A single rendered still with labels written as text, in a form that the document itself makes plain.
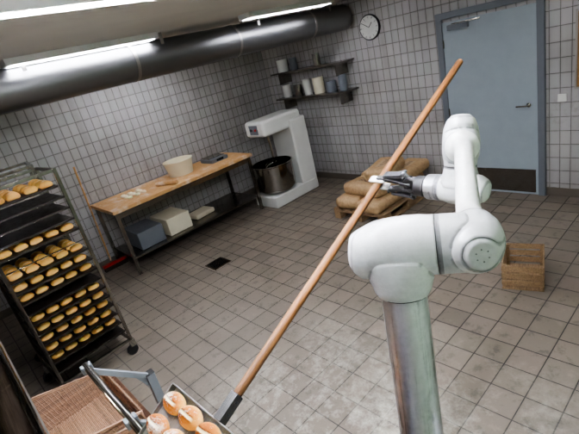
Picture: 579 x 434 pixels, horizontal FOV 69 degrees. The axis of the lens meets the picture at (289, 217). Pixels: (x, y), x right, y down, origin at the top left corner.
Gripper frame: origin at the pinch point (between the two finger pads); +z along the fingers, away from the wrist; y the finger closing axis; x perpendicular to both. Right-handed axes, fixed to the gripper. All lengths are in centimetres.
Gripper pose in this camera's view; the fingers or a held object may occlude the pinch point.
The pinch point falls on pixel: (379, 182)
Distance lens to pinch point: 168.0
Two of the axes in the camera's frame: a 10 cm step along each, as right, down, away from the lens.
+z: -6.7, -1.2, 7.3
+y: 4.9, 6.7, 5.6
